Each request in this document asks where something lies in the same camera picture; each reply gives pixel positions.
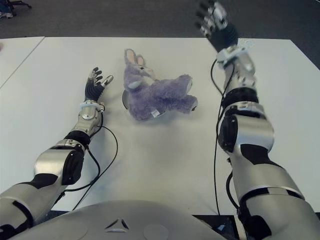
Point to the black office chair base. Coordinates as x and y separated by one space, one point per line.
21 3

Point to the blue jeans leg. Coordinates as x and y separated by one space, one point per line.
4 5

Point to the purple plush bunny doll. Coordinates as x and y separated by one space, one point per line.
160 97

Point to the white plate black rim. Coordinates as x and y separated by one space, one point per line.
125 100

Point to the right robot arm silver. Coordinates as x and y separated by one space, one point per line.
250 135

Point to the grey robot torso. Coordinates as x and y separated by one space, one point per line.
120 220

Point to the left robot hand black silver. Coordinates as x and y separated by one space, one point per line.
93 90

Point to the right robot hand black silver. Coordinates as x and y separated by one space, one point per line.
220 35

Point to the white sneaker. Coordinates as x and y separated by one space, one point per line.
5 15

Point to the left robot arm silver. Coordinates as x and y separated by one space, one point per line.
57 162

